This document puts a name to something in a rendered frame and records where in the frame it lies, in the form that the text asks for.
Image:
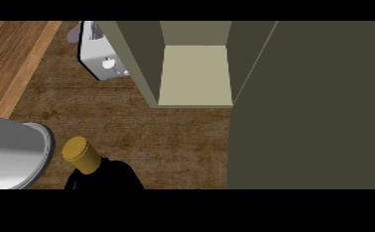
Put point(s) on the black wine bottle gold cap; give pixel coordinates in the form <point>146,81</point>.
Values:
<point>82,155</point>

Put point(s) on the olive green open cabinet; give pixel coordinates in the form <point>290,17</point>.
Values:
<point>195,77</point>

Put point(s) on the silver metal pot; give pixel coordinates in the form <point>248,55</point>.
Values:
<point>19,153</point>

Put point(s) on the small purple grey object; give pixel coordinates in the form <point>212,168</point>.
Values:
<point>73,33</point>

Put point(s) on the white toaster appliance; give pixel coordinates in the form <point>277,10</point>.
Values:
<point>99,57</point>

